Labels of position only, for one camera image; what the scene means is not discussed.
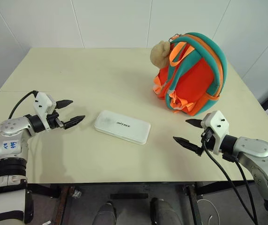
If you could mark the white label with blue writing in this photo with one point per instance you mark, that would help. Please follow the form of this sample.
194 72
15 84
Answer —
10 146

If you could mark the black bar under table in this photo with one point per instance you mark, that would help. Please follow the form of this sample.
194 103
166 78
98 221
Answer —
128 196

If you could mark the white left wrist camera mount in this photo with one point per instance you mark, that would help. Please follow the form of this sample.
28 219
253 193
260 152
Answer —
42 100

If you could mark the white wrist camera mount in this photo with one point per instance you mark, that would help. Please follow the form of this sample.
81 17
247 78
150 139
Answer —
216 122
42 100

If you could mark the white rectangular case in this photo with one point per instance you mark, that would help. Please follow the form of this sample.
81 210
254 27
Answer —
122 126

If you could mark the orange and teal backpack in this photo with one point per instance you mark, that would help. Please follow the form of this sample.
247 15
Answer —
195 77

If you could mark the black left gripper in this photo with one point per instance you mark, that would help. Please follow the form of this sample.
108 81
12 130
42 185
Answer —
53 120

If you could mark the grey rounded shape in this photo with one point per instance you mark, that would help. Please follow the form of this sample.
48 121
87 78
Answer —
164 212
104 214

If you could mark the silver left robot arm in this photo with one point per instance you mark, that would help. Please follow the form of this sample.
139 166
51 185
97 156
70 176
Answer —
9 126

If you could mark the black table frame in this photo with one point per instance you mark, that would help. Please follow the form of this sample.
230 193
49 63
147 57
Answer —
42 188

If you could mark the beige plush toy pendant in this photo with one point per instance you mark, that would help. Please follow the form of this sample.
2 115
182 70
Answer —
159 54

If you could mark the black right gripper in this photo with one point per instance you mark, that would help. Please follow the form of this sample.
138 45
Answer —
208 143

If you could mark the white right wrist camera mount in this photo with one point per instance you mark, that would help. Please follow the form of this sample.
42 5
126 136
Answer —
216 122

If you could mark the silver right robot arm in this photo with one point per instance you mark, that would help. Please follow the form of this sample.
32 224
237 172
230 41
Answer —
255 147

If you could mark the rusty metal table leg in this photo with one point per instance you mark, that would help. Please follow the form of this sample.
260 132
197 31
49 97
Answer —
62 206

